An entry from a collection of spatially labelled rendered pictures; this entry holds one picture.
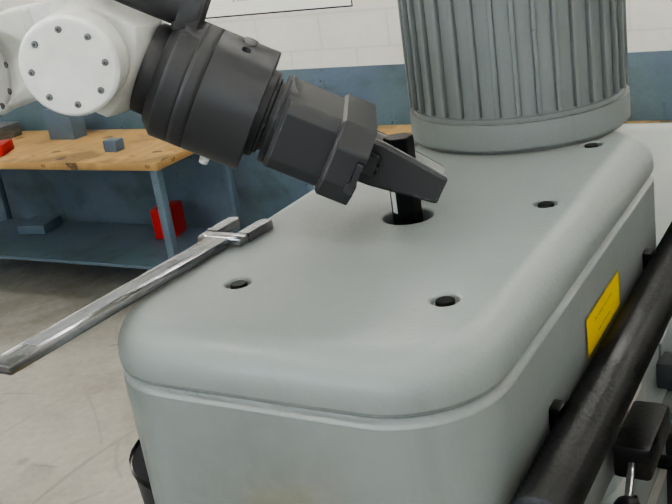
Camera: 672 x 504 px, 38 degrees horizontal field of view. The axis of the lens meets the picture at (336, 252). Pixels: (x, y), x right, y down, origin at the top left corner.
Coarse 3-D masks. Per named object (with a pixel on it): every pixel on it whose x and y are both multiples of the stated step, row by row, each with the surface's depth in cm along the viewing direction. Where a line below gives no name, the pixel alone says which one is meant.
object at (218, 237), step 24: (216, 240) 69; (240, 240) 69; (168, 264) 66; (192, 264) 67; (120, 288) 63; (144, 288) 63; (96, 312) 60; (48, 336) 57; (72, 336) 58; (0, 360) 55; (24, 360) 55
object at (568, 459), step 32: (640, 288) 74; (640, 320) 69; (608, 352) 65; (640, 352) 66; (608, 384) 61; (576, 416) 58; (608, 416) 58; (544, 448) 56; (576, 448) 55; (608, 448) 58; (544, 480) 52; (576, 480) 53
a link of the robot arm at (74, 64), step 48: (96, 0) 65; (144, 0) 64; (192, 0) 64; (48, 48) 61; (96, 48) 61; (144, 48) 64; (192, 48) 64; (48, 96) 62; (96, 96) 62; (144, 96) 65; (192, 96) 64
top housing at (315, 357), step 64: (384, 192) 77; (448, 192) 75; (512, 192) 72; (576, 192) 70; (640, 192) 79; (256, 256) 67; (320, 256) 65; (384, 256) 64; (448, 256) 62; (512, 256) 61; (576, 256) 63; (640, 256) 79; (128, 320) 61; (192, 320) 58; (256, 320) 57; (320, 320) 56; (384, 320) 54; (448, 320) 53; (512, 320) 54; (576, 320) 64; (128, 384) 60; (192, 384) 56; (256, 384) 54; (320, 384) 52; (384, 384) 50; (448, 384) 50; (512, 384) 53; (576, 384) 64; (192, 448) 58; (256, 448) 56; (320, 448) 53; (384, 448) 51; (448, 448) 51; (512, 448) 54
